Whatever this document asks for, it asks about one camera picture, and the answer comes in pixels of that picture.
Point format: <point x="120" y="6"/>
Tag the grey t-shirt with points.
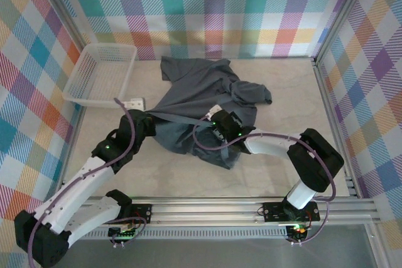
<point x="194" y="92"/>

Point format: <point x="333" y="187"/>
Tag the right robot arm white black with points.
<point x="317" y="161"/>

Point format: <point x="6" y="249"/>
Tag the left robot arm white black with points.
<point x="84" y="183"/>

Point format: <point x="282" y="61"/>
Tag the white plastic mesh basket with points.
<point x="94" y="73"/>

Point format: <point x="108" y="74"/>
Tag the left controller circuit board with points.
<point x="124" y="233"/>

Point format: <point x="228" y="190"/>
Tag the controller circuit board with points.
<point x="124" y="233"/>
<point x="298" y="231"/>

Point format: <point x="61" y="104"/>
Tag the right controller circuit board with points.
<point x="298" y="231"/>

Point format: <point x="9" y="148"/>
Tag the aluminium table side rail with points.
<point x="326" y="92"/>
<point x="75" y="136"/>

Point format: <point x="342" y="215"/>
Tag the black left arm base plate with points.
<point x="143" y="213"/>

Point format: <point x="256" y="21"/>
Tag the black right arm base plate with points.
<point x="273" y="213"/>

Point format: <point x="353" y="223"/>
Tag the aluminium frame post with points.
<point x="377" y="249"/>
<point x="342" y="13"/>
<point x="64" y="7"/>

